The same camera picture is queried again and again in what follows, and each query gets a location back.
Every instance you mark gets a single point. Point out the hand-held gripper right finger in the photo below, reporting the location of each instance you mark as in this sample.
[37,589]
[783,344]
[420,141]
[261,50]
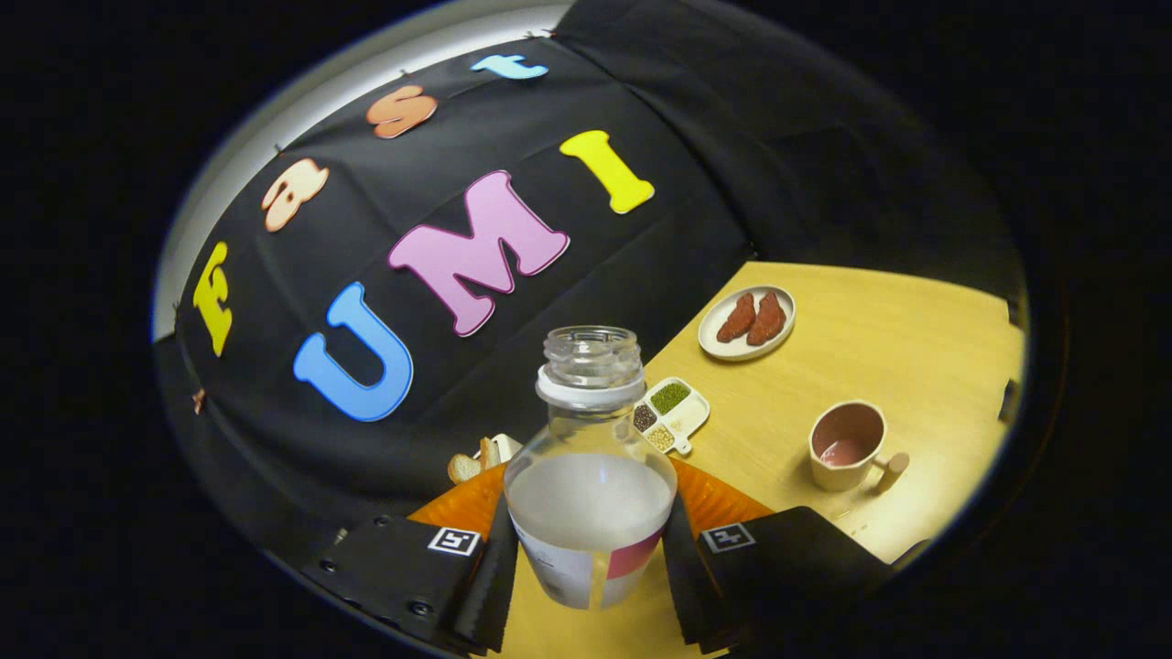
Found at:
[787,567]

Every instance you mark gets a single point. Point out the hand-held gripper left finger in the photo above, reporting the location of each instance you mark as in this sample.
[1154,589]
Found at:
[394,567]

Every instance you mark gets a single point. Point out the clear juice bottle white label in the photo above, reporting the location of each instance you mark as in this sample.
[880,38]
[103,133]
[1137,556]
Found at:
[586,513]

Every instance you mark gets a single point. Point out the toast bread slice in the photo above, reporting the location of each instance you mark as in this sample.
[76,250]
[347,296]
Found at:
[463,469]
[491,452]

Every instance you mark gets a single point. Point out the white toaster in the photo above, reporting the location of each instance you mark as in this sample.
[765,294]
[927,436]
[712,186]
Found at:
[511,446]

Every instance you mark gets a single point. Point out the white divided dish with beans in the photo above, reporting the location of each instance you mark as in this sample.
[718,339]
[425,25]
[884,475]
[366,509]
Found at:
[691,416]

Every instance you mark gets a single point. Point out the white round plate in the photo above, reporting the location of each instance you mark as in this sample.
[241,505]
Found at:
[723,346]

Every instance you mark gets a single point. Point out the wooden table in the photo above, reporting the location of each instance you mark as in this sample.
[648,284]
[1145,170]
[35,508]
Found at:
[916,366]

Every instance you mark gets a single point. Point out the red meat piece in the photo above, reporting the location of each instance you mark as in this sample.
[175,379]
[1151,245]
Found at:
[767,320]
[736,318]

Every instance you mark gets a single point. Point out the copper clip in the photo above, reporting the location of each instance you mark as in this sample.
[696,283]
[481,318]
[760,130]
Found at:
[198,400]

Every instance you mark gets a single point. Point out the black backdrop cloth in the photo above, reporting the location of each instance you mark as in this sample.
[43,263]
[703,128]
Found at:
[732,137]

